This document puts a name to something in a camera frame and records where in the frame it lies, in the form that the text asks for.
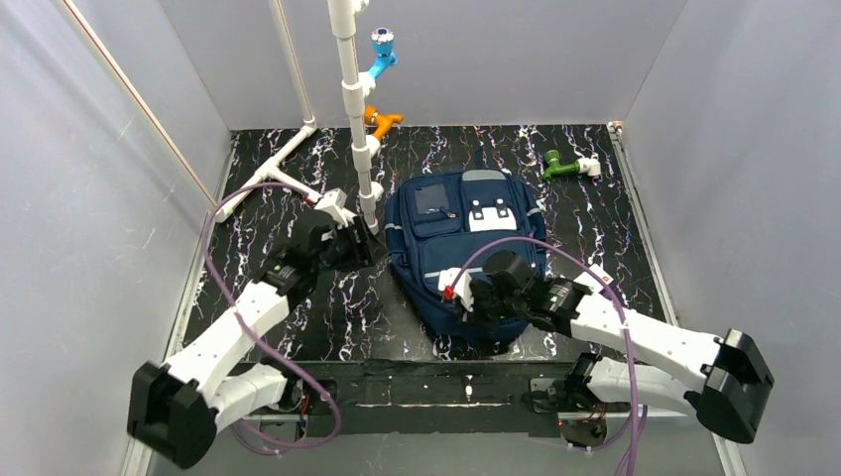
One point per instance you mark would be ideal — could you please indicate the small card box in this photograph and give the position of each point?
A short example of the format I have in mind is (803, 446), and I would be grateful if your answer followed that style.
(596, 279)

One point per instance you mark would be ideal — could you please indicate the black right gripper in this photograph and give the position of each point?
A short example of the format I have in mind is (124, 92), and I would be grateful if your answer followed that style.
(478, 304)

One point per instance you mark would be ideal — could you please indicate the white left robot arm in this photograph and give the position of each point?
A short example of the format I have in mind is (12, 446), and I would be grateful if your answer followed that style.
(178, 407)

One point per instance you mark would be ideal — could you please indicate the green tap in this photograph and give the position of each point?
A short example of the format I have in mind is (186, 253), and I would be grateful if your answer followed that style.
(554, 168)

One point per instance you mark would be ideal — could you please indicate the navy blue student backpack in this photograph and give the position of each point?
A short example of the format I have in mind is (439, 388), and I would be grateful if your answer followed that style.
(437, 224)

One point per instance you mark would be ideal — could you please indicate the blue tap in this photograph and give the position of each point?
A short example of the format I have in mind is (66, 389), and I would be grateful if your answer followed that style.
(383, 44)

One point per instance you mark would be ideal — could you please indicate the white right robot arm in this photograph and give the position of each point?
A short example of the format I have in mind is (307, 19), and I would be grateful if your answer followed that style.
(723, 381)

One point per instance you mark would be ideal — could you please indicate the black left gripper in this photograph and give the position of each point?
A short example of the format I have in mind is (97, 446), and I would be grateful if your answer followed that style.
(358, 240)

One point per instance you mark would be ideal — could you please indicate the orange tap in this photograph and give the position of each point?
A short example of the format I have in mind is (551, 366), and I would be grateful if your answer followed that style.
(381, 122)

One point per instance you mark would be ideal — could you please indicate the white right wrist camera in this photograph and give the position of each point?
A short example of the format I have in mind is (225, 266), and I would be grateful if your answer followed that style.
(454, 286)

